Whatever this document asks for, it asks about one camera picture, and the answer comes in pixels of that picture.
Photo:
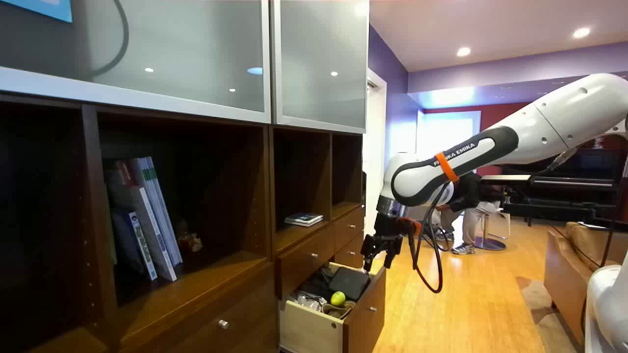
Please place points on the blue book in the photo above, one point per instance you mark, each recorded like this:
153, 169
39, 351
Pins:
133, 247

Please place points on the low wooden cabinet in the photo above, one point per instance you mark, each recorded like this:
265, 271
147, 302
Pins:
563, 277

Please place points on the wide closed wooden drawer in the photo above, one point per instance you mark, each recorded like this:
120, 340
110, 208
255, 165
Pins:
222, 324

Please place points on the short closed wooden drawer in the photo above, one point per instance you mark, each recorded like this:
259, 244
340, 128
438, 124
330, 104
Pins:
351, 253
345, 228

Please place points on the person in dark top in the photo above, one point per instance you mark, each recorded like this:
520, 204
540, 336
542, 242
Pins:
467, 191

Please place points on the clear plastic bag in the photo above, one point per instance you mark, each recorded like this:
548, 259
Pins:
308, 302

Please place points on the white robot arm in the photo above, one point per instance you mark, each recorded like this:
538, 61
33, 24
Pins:
555, 124

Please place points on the black piano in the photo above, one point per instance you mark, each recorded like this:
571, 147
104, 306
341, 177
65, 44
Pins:
555, 193

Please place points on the open wooden drawer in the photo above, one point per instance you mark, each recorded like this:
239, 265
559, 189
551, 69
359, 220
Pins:
363, 324

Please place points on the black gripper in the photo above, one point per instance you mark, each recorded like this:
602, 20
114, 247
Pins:
392, 230

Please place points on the tall white book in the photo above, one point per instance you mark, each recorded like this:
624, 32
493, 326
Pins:
159, 208

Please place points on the white door frame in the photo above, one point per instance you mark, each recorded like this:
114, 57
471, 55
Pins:
375, 163

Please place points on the small flat book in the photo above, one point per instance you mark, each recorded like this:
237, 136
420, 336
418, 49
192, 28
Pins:
302, 220

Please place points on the round ceiling light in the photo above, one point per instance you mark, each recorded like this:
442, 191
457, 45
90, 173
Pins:
581, 32
463, 51

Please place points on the green ball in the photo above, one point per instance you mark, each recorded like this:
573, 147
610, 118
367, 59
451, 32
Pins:
338, 298

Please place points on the wide frosted glass door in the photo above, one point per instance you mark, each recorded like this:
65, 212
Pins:
188, 59

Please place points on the long closed wooden drawer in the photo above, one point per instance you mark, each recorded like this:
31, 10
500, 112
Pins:
304, 257

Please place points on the white stool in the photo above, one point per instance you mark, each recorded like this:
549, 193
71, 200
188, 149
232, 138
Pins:
491, 226

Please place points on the red book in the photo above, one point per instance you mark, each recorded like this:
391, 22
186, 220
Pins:
118, 175

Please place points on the narrow frosted glass door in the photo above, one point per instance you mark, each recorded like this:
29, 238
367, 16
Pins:
320, 65

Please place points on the small brown figurine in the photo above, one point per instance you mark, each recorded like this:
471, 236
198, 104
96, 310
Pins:
188, 240

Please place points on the dark wooden shelf unit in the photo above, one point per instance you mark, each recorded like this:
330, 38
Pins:
196, 287

